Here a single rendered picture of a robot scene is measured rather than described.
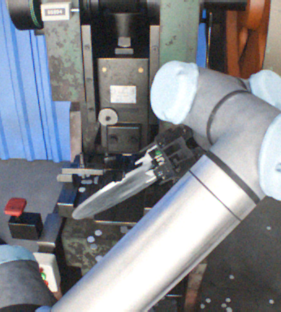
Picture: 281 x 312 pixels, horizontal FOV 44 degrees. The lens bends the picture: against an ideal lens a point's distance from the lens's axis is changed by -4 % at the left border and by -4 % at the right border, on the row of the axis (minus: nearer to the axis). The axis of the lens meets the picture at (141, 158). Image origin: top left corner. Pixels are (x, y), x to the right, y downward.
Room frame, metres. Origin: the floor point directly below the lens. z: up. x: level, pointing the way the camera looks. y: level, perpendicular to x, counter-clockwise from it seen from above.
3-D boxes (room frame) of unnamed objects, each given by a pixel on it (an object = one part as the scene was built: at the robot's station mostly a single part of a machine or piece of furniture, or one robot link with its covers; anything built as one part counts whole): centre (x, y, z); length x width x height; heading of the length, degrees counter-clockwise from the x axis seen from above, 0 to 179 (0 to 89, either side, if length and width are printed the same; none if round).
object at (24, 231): (0.82, 0.37, 0.62); 0.10 x 0.06 x 0.20; 86
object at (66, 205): (1.03, 0.05, 0.67); 0.45 x 0.30 x 0.06; 86
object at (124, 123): (0.99, 0.05, 1.04); 0.17 x 0.15 x 0.30; 176
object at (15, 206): (0.82, 0.39, 0.72); 0.07 x 0.06 x 0.08; 176
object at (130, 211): (0.85, 0.06, 0.72); 0.25 x 0.14 x 0.14; 176
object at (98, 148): (1.03, 0.05, 0.86); 0.20 x 0.16 x 0.05; 86
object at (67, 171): (1.04, 0.21, 0.76); 0.17 x 0.06 x 0.10; 86
